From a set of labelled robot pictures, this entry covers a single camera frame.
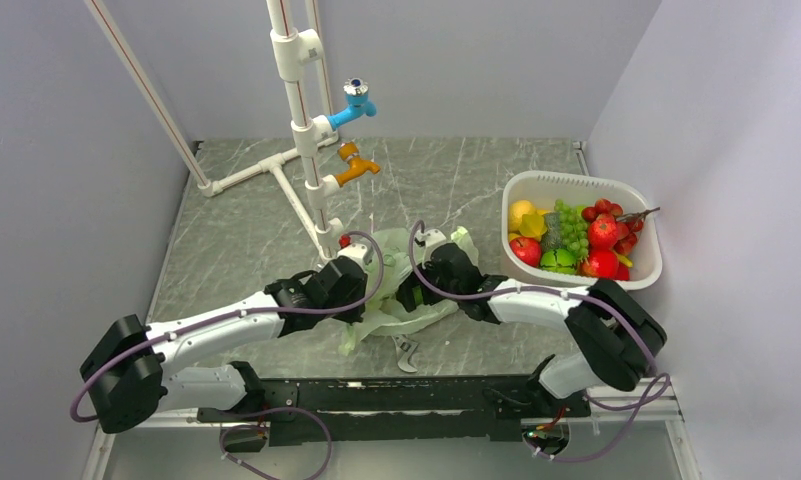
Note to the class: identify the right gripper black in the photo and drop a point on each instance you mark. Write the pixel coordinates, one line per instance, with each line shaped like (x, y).
(405, 294)

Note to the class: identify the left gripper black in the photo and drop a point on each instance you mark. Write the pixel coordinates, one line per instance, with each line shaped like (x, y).
(351, 316)

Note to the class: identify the yellow star fruit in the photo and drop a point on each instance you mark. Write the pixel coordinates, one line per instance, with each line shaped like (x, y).
(532, 225)

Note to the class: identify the green fake fruit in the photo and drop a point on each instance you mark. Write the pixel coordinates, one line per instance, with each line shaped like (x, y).
(574, 229)

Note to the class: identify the red grape bunch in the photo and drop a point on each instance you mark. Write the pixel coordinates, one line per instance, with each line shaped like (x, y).
(629, 224)

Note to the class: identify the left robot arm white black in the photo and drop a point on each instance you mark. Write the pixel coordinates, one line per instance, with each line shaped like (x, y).
(136, 371)

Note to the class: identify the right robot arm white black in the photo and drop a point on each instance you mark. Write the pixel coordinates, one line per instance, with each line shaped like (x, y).
(617, 339)

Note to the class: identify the yellow lemon upper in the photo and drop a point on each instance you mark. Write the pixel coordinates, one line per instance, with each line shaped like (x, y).
(516, 211)

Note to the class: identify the green striped ball fruit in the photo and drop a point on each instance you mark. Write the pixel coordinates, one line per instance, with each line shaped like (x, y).
(559, 261)

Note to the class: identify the orange faucet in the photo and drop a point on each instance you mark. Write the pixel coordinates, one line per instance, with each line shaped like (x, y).
(357, 166)

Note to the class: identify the red apple in basket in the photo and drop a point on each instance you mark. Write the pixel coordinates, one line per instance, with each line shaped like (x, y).
(601, 263)

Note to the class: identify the yellow banana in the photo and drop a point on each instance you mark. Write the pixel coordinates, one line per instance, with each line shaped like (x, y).
(625, 260)

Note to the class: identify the blue faucet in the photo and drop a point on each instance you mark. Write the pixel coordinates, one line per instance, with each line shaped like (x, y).
(356, 91)

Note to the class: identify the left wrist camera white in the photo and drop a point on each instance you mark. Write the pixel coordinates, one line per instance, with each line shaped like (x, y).
(360, 253)

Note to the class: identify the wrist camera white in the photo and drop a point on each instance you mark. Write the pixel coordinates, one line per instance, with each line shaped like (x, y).
(360, 253)
(428, 240)

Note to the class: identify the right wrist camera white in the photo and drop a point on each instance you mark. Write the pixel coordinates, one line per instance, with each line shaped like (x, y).
(428, 240)

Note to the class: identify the red handled adjustable wrench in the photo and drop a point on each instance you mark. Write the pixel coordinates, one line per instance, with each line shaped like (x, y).
(404, 351)

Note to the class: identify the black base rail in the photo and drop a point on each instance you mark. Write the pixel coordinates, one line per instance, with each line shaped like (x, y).
(496, 407)

